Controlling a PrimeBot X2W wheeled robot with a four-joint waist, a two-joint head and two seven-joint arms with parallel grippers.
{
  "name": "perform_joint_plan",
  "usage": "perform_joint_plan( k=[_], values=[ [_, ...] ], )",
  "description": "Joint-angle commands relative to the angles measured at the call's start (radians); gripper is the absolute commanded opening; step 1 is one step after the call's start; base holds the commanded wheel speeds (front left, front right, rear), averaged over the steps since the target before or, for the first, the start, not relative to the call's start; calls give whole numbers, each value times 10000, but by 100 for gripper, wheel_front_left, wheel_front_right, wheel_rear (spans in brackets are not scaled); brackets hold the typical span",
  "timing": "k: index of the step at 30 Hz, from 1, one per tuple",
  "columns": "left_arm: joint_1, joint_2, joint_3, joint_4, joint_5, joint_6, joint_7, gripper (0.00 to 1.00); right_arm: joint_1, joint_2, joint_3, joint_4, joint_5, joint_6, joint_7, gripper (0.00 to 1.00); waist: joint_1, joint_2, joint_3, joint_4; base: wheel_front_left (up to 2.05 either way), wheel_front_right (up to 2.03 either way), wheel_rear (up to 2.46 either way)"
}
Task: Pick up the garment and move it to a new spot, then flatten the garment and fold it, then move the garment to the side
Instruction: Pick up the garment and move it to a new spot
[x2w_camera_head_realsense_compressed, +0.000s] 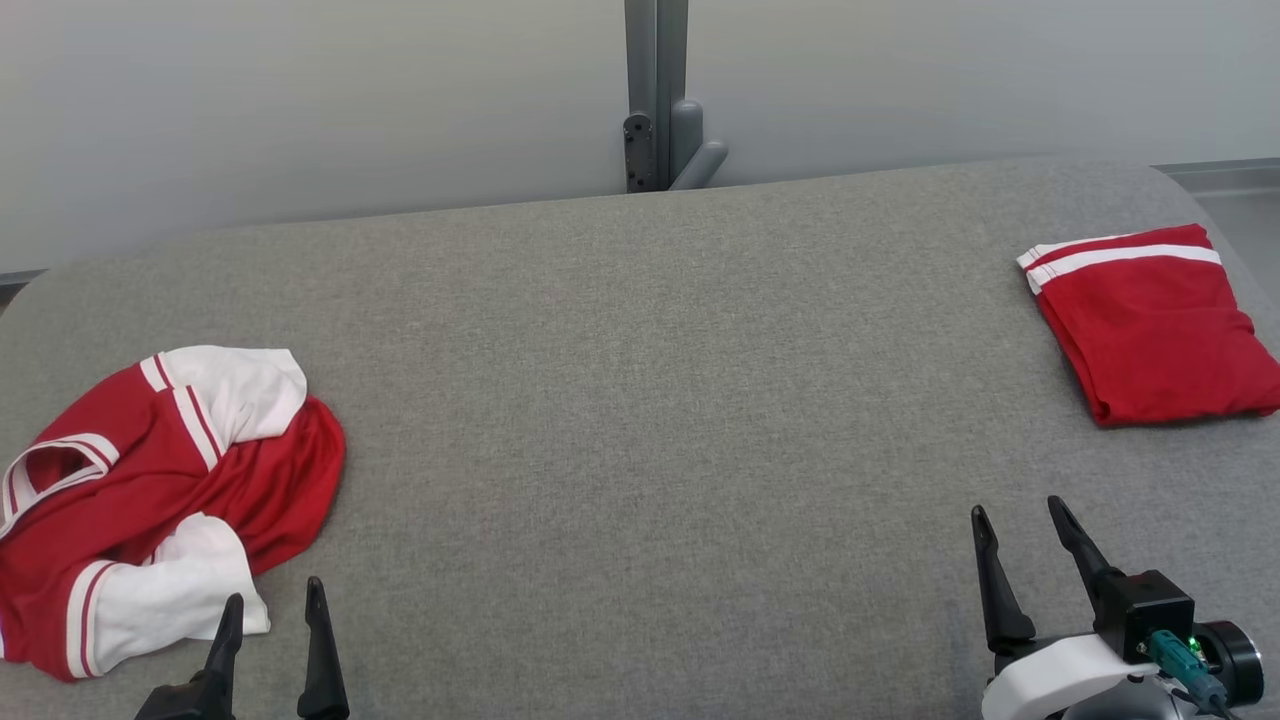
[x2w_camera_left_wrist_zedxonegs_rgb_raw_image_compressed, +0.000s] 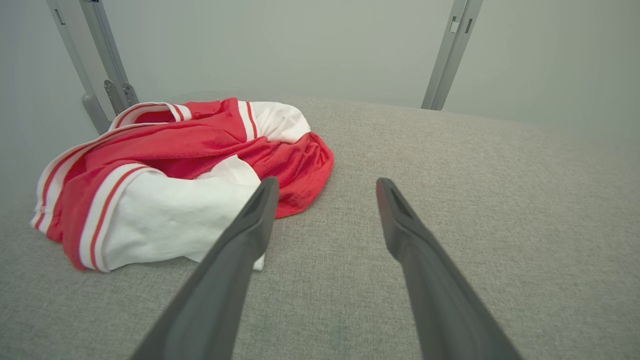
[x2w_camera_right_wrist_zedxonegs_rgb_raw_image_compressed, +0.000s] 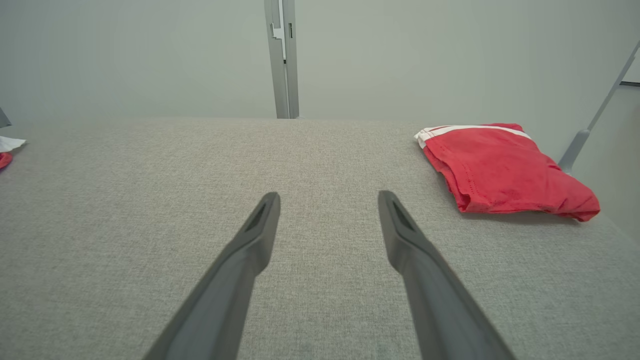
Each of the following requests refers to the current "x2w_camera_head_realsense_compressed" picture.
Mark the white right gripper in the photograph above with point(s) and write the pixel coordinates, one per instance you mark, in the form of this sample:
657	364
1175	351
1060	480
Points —
1050	680

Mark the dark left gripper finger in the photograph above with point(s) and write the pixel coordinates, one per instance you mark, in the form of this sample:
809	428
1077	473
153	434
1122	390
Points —
225	640
322	670

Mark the red jersey with white sleeves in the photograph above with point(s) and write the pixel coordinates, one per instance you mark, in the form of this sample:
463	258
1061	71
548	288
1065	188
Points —
150	480

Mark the red shorts with white stripe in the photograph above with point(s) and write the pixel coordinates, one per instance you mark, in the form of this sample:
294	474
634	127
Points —
1150	330

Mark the grey baseboard strip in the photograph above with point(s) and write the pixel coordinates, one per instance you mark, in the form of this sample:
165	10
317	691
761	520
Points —
20	277
1220	177

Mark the grey fabric sofa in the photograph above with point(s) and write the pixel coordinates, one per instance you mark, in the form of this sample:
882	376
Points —
640	400

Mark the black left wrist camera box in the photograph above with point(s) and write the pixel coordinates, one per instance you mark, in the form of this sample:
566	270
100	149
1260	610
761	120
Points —
190	706

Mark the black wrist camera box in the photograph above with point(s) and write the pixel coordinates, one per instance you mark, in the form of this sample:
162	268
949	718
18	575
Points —
1145	605
190	706

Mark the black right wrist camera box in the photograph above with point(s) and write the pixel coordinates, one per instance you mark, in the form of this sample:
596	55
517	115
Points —
1145	605

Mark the dark grey post bracket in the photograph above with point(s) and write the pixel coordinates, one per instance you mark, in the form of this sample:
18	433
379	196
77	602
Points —
638	150

